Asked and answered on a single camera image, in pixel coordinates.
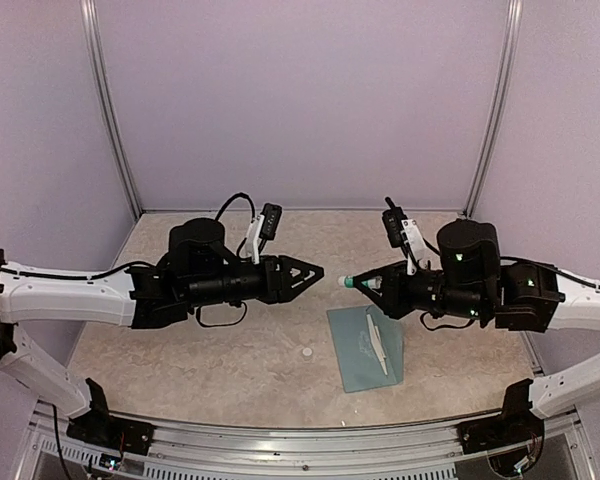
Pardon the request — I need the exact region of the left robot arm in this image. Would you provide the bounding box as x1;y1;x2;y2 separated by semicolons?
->
0;217;324;445

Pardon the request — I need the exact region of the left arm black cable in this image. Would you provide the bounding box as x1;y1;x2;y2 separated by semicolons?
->
0;193;261;329

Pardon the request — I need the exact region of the aluminium frame post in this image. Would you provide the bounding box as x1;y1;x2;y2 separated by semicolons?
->
79;0;144;222
463;0;524;218

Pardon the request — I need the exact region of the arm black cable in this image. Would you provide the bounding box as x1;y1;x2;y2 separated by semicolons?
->
383;197;600;331
0;193;261;329

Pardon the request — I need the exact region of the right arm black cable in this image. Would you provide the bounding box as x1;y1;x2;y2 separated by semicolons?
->
383;197;600;331

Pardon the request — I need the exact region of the white letter sheet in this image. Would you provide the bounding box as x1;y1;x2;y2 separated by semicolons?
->
366;313;388;376

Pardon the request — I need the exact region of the right aluminium frame post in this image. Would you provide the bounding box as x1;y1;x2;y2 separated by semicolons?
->
463;0;524;218

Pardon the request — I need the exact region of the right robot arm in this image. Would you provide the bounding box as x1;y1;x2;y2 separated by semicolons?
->
350;219;600;444

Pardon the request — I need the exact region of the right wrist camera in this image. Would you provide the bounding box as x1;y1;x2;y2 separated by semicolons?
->
382;206;431;275

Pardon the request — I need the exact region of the front aluminium rail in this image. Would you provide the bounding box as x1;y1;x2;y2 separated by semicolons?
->
27;409;594;480

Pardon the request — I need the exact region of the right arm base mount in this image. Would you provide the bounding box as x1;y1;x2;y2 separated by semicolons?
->
457;379;545;455

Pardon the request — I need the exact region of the white green glue stick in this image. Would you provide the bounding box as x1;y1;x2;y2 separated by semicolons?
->
337;274;383;290

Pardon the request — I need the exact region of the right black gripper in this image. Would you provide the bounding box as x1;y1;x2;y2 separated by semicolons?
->
354;258;490;321

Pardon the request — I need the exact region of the teal blue envelope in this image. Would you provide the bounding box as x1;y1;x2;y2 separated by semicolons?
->
327;305;404;393

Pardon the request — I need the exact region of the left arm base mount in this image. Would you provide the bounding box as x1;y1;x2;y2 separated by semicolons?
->
66;378;155;456

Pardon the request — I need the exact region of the left aluminium frame post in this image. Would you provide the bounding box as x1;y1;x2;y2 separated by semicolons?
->
79;0;144;222

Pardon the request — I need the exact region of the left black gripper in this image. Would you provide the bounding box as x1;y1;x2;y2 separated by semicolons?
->
185;254;325;308

